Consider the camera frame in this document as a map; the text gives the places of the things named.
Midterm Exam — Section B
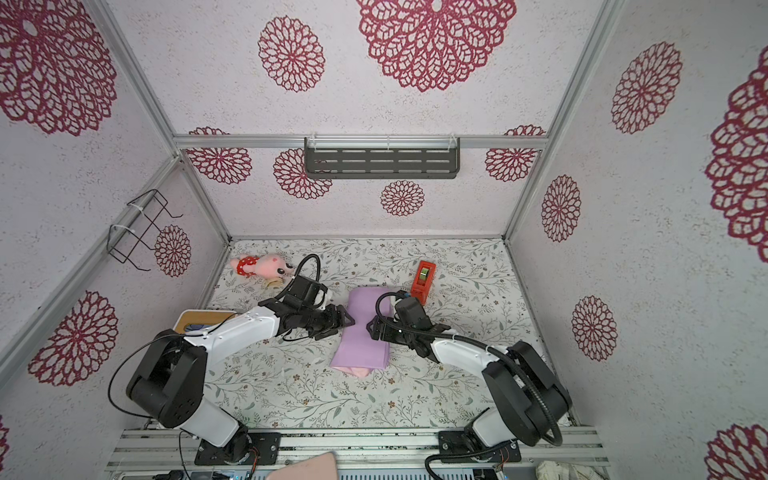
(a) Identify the black wire wall rack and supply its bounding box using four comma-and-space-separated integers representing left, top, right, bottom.
105, 189, 182, 272

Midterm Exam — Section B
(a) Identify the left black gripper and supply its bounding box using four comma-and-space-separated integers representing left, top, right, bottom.
301, 303, 356, 341

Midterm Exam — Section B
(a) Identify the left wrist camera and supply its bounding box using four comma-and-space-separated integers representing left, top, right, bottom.
288, 275, 328, 307

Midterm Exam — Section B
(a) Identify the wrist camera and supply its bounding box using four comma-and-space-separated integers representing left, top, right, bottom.
395, 297, 431, 330
288, 275, 328, 307

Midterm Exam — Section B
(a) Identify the pink plush toy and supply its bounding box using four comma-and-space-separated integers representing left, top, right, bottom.
230, 254, 295, 280

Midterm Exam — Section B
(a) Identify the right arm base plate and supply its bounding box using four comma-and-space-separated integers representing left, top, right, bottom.
437, 430, 522, 464

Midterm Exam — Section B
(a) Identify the white cloth bottom right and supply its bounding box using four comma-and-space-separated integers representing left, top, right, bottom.
535, 460, 607, 480

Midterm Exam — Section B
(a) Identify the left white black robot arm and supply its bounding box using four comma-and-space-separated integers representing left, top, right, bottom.
107, 253, 355, 457

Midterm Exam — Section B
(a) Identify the red tape dispenser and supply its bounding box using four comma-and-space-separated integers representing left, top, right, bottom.
410, 261, 437, 306

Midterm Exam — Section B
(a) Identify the white wooden tissue box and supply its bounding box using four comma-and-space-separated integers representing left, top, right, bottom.
173, 309, 238, 334

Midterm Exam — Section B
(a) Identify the pink wrapping paper sheet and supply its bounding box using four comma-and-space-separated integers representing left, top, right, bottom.
330, 287, 390, 378

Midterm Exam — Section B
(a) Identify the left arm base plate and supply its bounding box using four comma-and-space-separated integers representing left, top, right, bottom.
194, 431, 282, 466

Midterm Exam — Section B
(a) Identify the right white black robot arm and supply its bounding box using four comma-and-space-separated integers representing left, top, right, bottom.
367, 291, 572, 448

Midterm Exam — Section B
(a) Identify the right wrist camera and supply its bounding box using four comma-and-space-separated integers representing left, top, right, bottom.
395, 297, 431, 330

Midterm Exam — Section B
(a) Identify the grey wall shelf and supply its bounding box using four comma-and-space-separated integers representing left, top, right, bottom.
303, 136, 461, 180

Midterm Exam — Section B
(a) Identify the pink cloth at bottom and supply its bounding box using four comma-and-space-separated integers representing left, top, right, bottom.
266, 452, 339, 480

